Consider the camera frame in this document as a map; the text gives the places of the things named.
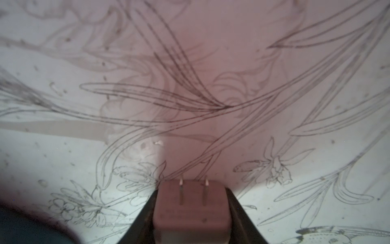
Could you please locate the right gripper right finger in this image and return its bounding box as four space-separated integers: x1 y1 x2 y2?
225 188 268 244

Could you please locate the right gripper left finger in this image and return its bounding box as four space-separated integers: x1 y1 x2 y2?
118 190 158 244

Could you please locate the pink plug four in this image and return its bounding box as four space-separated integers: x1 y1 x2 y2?
152 180 232 244

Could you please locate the dark teal storage tray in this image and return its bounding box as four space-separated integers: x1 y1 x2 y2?
1 203 80 244

